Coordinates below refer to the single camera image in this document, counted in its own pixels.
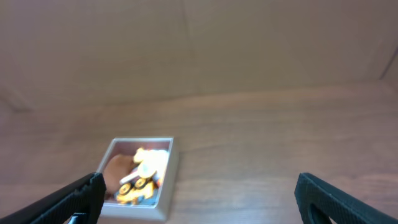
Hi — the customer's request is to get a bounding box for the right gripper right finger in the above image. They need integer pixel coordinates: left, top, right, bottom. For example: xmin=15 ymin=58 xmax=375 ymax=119
xmin=294 ymin=172 xmax=397 ymax=224

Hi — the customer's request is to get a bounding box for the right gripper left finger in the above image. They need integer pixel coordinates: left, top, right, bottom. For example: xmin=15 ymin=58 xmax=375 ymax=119
xmin=1 ymin=172 xmax=106 ymax=224

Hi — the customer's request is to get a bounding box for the brown plush toy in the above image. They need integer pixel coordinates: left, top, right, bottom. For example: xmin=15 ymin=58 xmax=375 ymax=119
xmin=103 ymin=154 xmax=136 ymax=200

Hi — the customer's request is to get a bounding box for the yellow toy crane truck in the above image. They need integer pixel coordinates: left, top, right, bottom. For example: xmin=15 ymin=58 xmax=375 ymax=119
xmin=114 ymin=179 xmax=158 ymax=205

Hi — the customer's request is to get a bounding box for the white plush duck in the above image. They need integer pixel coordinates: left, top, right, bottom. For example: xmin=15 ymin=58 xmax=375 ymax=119
xmin=134 ymin=147 xmax=169 ymax=187

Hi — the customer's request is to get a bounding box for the yellow cat rattle drum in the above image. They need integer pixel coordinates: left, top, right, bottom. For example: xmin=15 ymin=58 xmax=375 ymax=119
xmin=119 ymin=164 xmax=156 ymax=185

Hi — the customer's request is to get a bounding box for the white box pink interior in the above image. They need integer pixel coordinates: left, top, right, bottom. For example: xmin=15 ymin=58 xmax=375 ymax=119
xmin=97 ymin=137 xmax=178 ymax=222

